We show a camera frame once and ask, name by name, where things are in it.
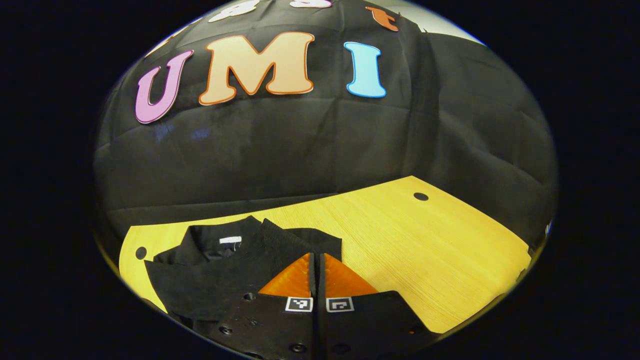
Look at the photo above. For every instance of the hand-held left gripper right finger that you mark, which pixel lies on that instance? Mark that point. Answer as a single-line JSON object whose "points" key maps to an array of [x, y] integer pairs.
{"points": [[324, 320]]}

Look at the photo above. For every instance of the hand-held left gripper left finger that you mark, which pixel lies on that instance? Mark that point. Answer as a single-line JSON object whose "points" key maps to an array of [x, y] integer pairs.
{"points": [[311, 320]]}

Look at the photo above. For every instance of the black button shirt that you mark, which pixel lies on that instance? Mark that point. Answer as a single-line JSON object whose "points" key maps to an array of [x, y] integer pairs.
{"points": [[225, 280]]}

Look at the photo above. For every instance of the black backdrop cloth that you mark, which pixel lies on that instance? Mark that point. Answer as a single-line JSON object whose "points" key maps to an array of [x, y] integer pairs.
{"points": [[300, 150]]}

